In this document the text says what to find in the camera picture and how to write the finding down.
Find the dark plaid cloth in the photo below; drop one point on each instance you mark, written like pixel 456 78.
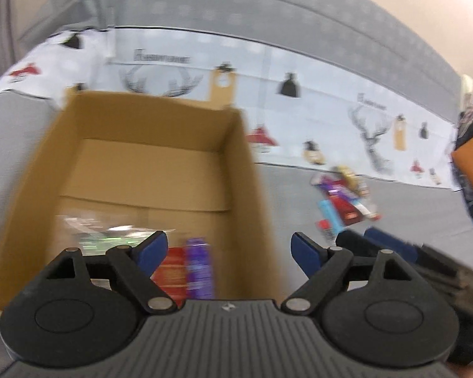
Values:
pixel 471 201

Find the brown cardboard box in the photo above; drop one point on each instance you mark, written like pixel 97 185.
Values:
pixel 149 173

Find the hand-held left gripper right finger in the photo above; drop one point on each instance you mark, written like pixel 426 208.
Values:
pixel 305 255

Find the pile of snack packets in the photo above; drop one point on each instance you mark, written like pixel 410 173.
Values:
pixel 341 201

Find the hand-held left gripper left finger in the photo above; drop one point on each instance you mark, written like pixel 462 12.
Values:
pixel 154 251

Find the white printed blanket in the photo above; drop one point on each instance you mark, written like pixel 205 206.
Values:
pixel 311 86

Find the clear green snack packet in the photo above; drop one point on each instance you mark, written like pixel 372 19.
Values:
pixel 98 236

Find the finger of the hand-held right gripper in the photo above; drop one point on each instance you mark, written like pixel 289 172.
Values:
pixel 352 243
pixel 392 246

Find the red snack packet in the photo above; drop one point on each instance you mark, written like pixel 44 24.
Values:
pixel 172 277

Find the purple snack packet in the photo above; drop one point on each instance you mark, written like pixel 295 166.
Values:
pixel 199 269

